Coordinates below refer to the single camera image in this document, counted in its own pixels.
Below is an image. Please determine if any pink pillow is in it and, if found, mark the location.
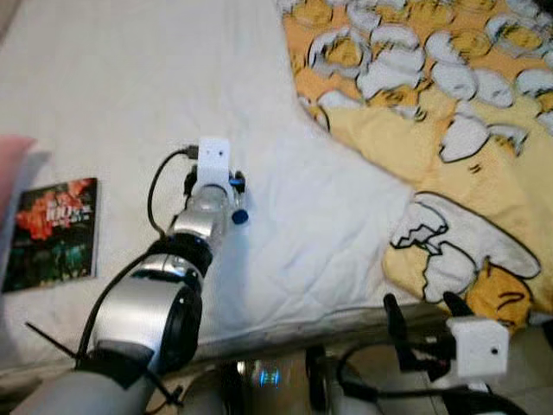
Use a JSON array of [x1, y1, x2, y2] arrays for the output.
[[0, 134, 38, 253]]

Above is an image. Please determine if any yellow egg print blanket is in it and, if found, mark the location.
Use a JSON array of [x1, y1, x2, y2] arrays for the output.
[[276, 0, 553, 335]]

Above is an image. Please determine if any dark book red cover art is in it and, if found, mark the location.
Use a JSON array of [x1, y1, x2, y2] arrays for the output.
[[2, 177, 101, 294]]

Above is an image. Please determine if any bed mattress with white sheet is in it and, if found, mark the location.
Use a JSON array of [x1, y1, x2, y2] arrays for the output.
[[0, 0, 553, 383]]

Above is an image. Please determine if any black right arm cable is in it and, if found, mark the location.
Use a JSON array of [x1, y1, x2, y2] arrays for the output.
[[333, 342, 469, 404]]

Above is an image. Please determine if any black robot foot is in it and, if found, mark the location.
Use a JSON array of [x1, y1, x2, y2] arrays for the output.
[[302, 346, 383, 415], [177, 361, 250, 415]]

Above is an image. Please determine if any black left robot foot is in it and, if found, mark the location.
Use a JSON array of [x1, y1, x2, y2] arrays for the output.
[[177, 361, 250, 415]]

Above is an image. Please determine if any black right robot foot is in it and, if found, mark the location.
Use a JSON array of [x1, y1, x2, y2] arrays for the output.
[[302, 346, 383, 415]]

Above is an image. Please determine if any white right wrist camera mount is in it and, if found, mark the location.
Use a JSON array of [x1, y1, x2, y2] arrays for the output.
[[448, 317, 512, 380]]

